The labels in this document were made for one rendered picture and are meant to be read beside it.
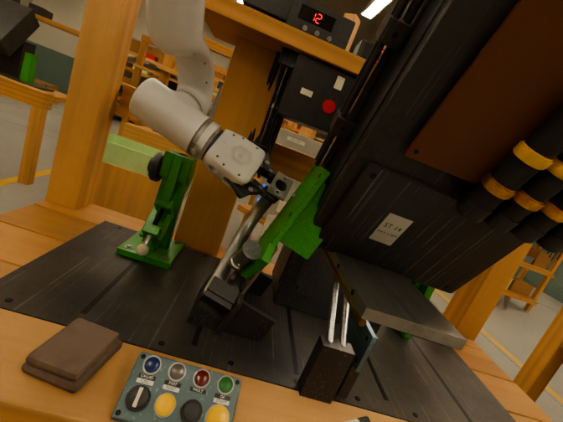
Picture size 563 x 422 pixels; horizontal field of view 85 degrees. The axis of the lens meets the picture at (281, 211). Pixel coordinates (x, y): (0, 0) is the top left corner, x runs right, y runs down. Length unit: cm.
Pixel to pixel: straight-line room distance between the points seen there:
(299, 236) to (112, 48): 72
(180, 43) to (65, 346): 47
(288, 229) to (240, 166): 16
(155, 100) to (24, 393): 47
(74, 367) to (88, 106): 71
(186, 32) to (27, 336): 51
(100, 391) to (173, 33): 52
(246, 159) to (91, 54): 57
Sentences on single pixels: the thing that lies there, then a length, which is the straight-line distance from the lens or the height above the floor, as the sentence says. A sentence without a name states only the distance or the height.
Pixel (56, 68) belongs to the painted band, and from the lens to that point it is 1213.
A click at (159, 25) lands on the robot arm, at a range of 57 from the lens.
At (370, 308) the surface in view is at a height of 113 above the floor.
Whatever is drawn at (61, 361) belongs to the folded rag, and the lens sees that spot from 53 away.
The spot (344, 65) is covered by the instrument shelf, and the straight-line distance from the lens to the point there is 82.
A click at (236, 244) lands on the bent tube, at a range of 68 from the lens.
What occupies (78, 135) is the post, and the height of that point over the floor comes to 110.
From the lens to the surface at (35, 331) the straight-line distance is 61.
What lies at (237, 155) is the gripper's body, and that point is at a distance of 62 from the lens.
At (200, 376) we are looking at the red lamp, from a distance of 50.
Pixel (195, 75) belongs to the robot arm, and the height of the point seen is 135.
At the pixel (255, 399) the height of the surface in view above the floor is 90.
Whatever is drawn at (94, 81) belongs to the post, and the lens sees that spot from 103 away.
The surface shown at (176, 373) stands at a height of 95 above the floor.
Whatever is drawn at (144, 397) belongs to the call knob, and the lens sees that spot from 48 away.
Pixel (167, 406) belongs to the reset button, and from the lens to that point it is 48.
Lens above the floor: 129
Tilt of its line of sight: 13 degrees down
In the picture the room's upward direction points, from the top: 22 degrees clockwise
